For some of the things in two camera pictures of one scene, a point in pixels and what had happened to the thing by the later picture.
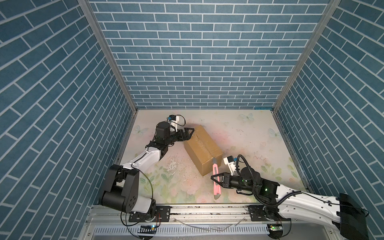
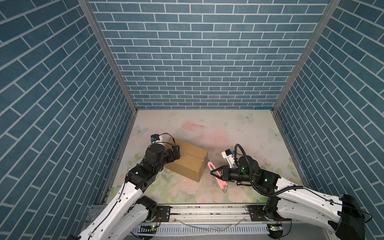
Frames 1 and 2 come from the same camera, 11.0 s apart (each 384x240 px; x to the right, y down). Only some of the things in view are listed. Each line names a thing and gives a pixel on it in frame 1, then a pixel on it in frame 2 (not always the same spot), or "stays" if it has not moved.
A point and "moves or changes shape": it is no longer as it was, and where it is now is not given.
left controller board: x=148 y=229 stays
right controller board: x=275 y=230 stays
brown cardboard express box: x=202 y=150 → x=192 y=162
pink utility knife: x=217 y=187 moves or changes shape
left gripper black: x=186 y=137 → x=177 y=154
